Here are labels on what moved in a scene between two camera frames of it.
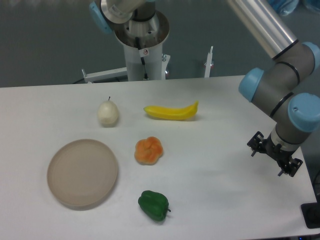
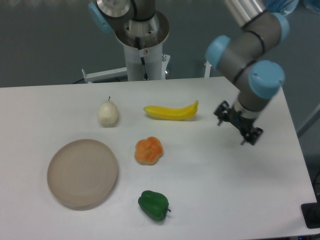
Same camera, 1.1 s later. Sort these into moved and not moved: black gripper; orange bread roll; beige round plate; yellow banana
Moved: black gripper
Not moved: orange bread roll; beige round plate; yellow banana
